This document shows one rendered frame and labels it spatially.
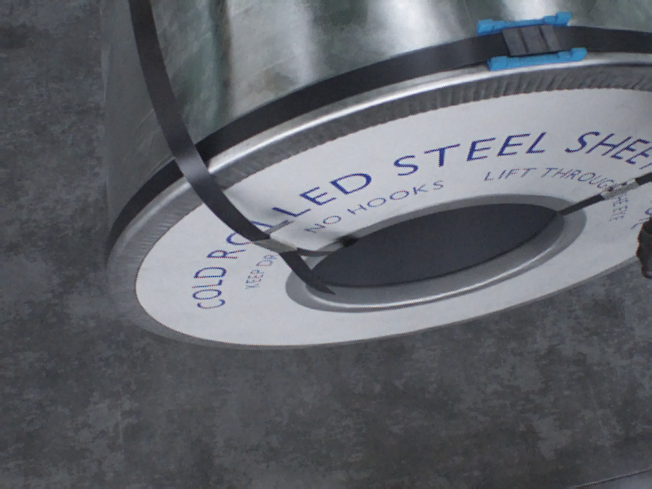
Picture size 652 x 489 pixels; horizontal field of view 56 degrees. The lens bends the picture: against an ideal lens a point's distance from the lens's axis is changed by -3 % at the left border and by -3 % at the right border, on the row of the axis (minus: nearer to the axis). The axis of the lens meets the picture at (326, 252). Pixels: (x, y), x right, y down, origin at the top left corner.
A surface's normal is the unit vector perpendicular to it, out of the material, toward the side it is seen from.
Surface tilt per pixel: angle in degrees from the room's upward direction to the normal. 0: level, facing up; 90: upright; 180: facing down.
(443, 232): 26
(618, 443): 0
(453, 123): 90
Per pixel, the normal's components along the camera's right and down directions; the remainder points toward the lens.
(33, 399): 0.07, -0.37
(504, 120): 0.18, 0.92
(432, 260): -0.22, -0.32
